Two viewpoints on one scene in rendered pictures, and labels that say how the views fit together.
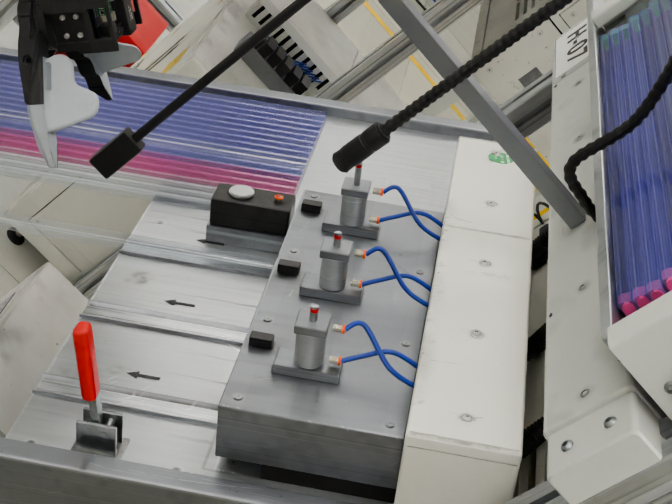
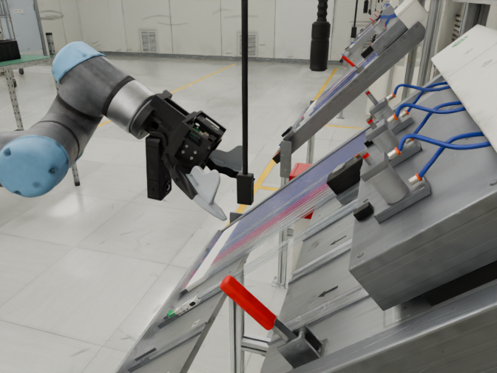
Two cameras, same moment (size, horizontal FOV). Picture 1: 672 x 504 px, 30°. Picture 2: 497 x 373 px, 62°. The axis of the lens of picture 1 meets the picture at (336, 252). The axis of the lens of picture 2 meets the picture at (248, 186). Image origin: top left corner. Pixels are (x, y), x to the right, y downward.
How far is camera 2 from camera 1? 0.58 m
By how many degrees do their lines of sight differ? 32
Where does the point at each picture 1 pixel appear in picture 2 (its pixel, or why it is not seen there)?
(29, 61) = (181, 180)
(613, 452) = not seen: outside the picture
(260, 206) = (350, 166)
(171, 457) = (359, 333)
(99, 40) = (200, 146)
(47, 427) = (277, 363)
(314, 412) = (422, 222)
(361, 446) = (484, 217)
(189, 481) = (371, 344)
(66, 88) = (203, 178)
